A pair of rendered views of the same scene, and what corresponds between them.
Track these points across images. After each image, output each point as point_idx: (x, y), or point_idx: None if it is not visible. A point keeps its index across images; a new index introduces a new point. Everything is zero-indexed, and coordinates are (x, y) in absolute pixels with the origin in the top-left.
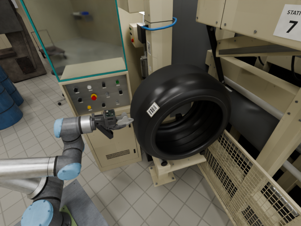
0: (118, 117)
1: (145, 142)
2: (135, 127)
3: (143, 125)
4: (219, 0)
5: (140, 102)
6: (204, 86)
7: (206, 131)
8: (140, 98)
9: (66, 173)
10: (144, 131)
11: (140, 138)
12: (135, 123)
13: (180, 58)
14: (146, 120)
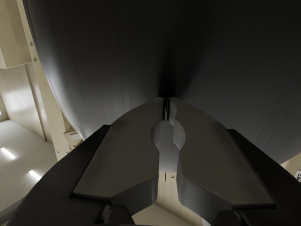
0: (204, 220)
1: (22, 1)
2: (104, 81)
3: (69, 116)
4: (175, 174)
5: (162, 167)
6: None
7: None
8: (175, 170)
9: None
10: (53, 87)
11: (37, 16)
12: (119, 105)
13: None
14: (78, 132)
